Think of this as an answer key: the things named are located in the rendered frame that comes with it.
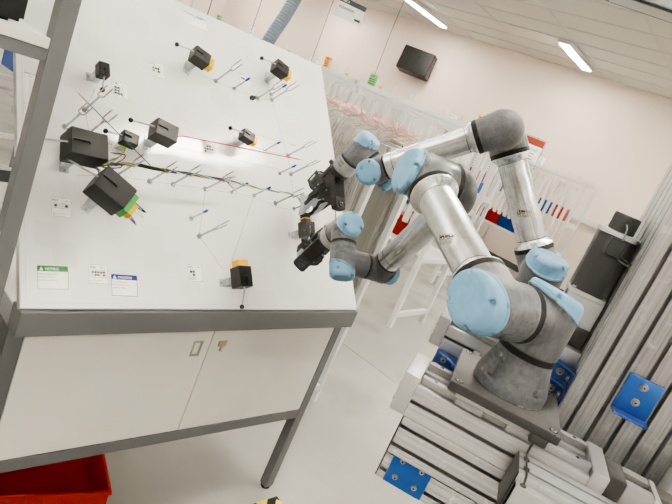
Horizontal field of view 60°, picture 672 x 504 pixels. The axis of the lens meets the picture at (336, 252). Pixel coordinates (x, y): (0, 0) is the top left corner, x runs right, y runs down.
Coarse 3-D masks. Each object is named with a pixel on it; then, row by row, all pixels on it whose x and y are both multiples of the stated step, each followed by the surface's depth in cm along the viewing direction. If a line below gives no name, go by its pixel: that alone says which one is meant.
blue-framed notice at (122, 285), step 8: (112, 280) 149; (120, 280) 150; (128, 280) 152; (136, 280) 154; (112, 288) 148; (120, 288) 150; (128, 288) 151; (136, 288) 153; (120, 296) 149; (128, 296) 151; (136, 296) 152
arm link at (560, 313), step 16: (544, 288) 110; (544, 304) 108; (560, 304) 108; (576, 304) 109; (544, 320) 108; (560, 320) 109; (576, 320) 110; (544, 336) 109; (560, 336) 110; (528, 352) 112; (544, 352) 111; (560, 352) 113
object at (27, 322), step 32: (32, 320) 133; (64, 320) 138; (96, 320) 144; (128, 320) 150; (160, 320) 157; (192, 320) 165; (224, 320) 173; (256, 320) 182; (288, 320) 193; (320, 320) 204; (352, 320) 217
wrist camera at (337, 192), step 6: (330, 180) 191; (336, 180) 190; (342, 180) 192; (330, 186) 191; (336, 186) 189; (342, 186) 192; (330, 192) 190; (336, 192) 189; (342, 192) 191; (336, 198) 188; (342, 198) 190; (336, 204) 188; (342, 204) 189; (336, 210) 190; (342, 210) 190
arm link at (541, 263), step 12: (540, 252) 160; (552, 252) 165; (528, 264) 159; (540, 264) 156; (552, 264) 156; (564, 264) 158; (516, 276) 164; (528, 276) 158; (540, 276) 156; (552, 276) 156; (564, 276) 158
